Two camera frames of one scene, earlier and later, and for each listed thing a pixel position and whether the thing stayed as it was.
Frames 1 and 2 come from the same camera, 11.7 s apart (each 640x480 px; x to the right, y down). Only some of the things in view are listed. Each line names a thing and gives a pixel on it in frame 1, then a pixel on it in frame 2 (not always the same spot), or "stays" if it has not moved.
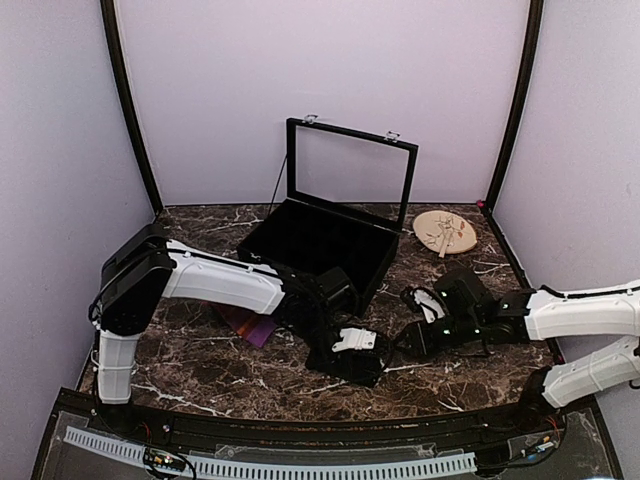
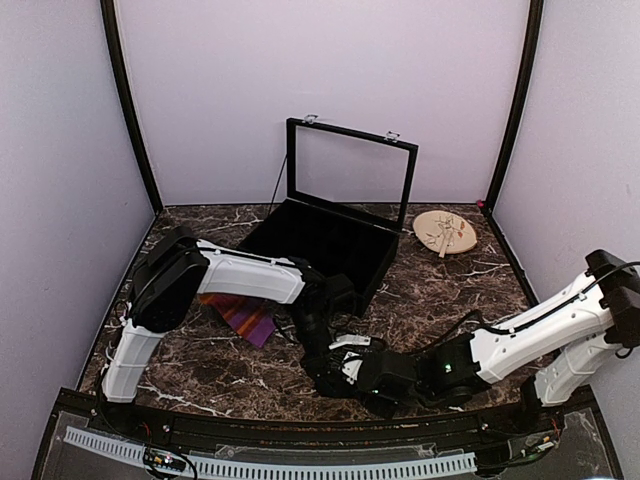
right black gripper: (419, 341) -> (384, 410)
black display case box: (347, 193) stays
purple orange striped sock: (252, 326) stays
